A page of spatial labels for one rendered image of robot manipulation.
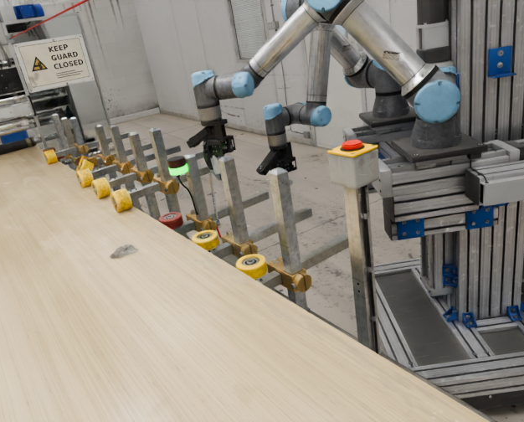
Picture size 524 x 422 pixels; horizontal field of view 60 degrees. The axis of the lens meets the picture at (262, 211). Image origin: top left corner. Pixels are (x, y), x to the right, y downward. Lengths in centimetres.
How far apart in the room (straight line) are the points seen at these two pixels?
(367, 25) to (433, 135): 39
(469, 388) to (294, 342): 105
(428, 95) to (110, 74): 931
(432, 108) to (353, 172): 50
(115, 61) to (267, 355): 967
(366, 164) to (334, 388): 41
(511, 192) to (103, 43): 942
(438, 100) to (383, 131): 66
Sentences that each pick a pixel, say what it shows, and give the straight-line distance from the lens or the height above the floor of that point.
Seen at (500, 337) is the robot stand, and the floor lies 21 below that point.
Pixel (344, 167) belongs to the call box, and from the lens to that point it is 89.
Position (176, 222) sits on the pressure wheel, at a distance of 158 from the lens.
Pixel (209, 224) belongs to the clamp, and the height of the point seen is 86.
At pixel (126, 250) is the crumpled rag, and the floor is 91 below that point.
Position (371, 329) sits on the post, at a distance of 109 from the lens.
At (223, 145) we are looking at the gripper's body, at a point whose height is 112.
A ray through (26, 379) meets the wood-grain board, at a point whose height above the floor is 90.
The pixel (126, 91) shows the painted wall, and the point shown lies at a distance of 1040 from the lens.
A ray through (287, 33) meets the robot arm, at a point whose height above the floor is 143.
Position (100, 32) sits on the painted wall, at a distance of 1032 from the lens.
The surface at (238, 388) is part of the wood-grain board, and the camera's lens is 84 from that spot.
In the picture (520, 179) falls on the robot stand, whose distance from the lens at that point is 149.
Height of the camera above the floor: 147
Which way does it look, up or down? 22 degrees down
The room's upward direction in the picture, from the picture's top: 10 degrees counter-clockwise
